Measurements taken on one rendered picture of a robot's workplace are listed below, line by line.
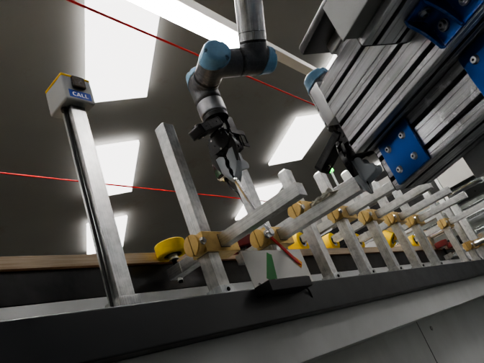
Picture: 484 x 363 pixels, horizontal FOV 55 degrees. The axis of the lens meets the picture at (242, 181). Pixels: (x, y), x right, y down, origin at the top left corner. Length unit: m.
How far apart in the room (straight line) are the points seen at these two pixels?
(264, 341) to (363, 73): 0.62
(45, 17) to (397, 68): 3.58
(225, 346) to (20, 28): 3.54
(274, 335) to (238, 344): 0.13
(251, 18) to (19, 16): 3.01
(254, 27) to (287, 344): 0.80
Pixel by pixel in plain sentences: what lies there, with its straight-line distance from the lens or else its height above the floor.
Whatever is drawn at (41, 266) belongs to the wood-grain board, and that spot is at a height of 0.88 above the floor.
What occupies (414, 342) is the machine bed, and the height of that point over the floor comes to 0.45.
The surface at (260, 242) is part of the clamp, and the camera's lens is 1.24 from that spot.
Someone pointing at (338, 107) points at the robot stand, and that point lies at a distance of 0.92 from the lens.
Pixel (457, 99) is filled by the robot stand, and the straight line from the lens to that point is 0.78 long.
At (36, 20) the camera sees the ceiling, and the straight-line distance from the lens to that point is 4.17.
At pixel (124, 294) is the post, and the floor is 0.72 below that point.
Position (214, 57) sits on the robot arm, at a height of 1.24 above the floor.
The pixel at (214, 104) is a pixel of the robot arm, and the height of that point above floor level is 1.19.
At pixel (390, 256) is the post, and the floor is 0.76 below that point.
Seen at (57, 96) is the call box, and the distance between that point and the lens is 1.08.
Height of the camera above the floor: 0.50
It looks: 23 degrees up
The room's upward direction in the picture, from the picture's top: 22 degrees counter-clockwise
